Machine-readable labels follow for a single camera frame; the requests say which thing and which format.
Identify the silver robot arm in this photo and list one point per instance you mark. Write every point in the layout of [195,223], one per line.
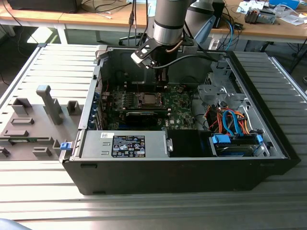
[168,31]

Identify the blue case latch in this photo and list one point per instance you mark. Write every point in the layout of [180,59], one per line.
[66,147]

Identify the grey metal box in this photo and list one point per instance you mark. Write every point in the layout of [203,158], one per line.
[267,17]

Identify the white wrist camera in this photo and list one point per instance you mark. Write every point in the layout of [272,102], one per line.
[140,57]

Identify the green RAM stick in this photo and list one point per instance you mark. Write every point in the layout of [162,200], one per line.
[31,140]

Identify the silver drive cage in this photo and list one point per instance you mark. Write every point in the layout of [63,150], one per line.
[216,93]

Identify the grey parts rack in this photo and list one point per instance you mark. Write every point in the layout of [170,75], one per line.
[36,115]

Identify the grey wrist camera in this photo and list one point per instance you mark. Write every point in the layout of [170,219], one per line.
[190,48]

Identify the blue chair back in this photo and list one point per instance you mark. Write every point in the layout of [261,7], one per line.
[9,226]

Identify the silver green CPU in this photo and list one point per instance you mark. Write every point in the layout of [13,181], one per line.
[151,99]

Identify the white power strip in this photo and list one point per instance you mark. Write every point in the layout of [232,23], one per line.
[214,44]

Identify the grey power supply unit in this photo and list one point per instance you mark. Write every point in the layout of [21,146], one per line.
[96,143]

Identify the blue cardboard box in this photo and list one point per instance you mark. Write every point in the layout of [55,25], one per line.
[285,3]

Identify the black PC case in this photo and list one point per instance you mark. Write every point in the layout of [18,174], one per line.
[168,177]

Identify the wooden desk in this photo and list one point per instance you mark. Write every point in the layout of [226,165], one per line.
[263,30]
[72,18]

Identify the black graphics card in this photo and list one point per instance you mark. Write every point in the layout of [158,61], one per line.
[141,118]

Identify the black monitor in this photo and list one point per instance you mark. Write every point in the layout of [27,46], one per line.
[43,6]

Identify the CPU cooler heat sink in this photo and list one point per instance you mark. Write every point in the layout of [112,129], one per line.
[251,15]

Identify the black speaker box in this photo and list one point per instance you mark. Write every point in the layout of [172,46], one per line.
[218,14]

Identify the green motherboard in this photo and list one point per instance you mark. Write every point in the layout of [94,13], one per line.
[182,112]

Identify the hard disk blue carrier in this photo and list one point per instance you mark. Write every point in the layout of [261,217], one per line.
[220,140]

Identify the CPU socket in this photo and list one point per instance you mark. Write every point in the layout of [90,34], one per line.
[137,102]

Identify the black plastic shroud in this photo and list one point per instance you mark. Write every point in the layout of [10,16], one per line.
[184,143]

